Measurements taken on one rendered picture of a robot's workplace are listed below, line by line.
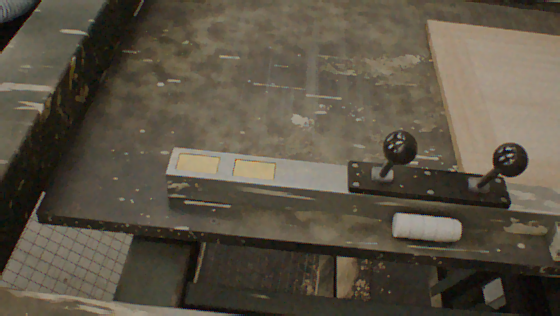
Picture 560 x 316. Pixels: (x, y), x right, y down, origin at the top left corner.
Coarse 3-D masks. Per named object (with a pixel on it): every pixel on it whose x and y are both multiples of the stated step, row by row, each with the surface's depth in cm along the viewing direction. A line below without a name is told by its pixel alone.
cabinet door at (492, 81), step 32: (448, 32) 109; (480, 32) 110; (512, 32) 112; (448, 64) 101; (480, 64) 102; (512, 64) 103; (544, 64) 104; (448, 96) 94; (480, 96) 94; (512, 96) 96; (544, 96) 97; (480, 128) 88; (512, 128) 89; (544, 128) 90; (480, 160) 83; (544, 160) 84
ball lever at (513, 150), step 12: (504, 144) 64; (516, 144) 63; (492, 156) 64; (504, 156) 63; (516, 156) 62; (504, 168) 63; (516, 168) 62; (468, 180) 73; (480, 180) 71; (480, 192) 73
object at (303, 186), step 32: (224, 160) 75; (256, 160) 76; (288, 160) 76; (192, 192) 74; (224, 192) 74; (256, 192) 73; (288, 192) 73; (320, 192) 73; (512, 192) 75; (544, 192) 76; (480, 224) 75; (512, 224) 74; (544, 224) 74
